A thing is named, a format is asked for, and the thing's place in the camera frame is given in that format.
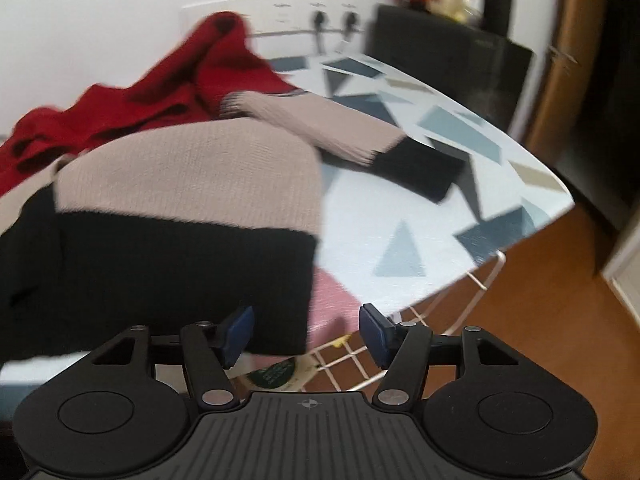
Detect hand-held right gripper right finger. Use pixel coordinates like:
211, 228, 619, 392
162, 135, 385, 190
359, 304, 521, 407

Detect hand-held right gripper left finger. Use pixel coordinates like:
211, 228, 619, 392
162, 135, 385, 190
89, 304, 257, 409

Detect red beige black knit sweater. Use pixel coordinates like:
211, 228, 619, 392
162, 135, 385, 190
0, 10, 468, 363

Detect pink cloth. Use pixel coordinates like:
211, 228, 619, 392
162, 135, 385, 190
305, 267, 373, 353

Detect dark green packet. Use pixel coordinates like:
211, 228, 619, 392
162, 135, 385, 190
244, 355, 313, 392

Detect ironing board geometric cover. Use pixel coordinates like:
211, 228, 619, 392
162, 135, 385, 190
247, 52, 576, 396

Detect black cabinet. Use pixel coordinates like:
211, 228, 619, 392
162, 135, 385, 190
367, 4, 533, 133

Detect dark cabinet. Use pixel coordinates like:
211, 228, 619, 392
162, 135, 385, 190
557, 0, 640, 281

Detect wooden door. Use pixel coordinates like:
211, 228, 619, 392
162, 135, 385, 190
525, 0, 608, 161

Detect white wall socket strip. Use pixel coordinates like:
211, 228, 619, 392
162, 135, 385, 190
181, 0, 366, 36

